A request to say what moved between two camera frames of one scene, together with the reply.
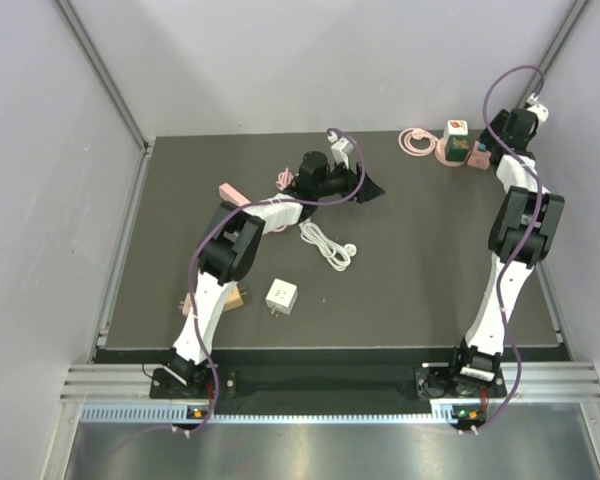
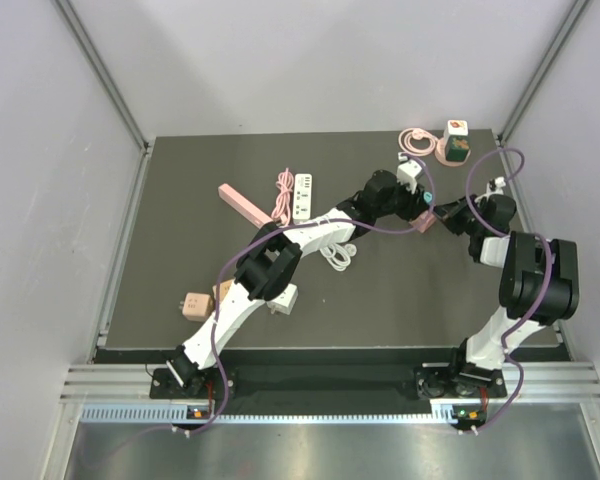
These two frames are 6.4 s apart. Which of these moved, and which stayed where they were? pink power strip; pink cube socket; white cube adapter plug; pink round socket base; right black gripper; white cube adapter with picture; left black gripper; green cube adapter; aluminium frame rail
Moved: pink cube socket; left black gripper; right black gripper
Stayed: green cube adapter; pink round socket base; white cube adapter with picture; aluminium frame rail; white cube adapter plug; pink power strip
